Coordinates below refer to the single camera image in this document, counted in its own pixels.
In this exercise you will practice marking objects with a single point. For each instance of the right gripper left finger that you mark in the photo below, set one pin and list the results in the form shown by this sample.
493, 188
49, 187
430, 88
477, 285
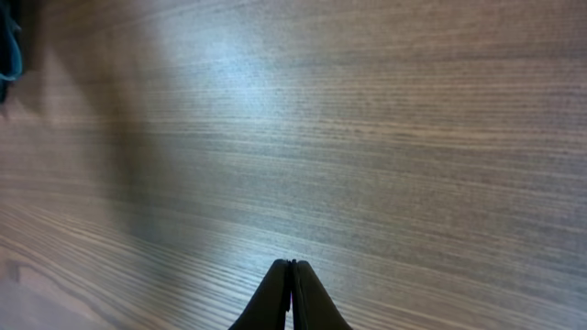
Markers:
268, 306

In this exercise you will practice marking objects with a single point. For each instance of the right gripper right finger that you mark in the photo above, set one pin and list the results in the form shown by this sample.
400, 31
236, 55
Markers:
313, 309

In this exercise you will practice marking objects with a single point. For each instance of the black shorts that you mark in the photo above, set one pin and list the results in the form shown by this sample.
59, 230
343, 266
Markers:
11, 55

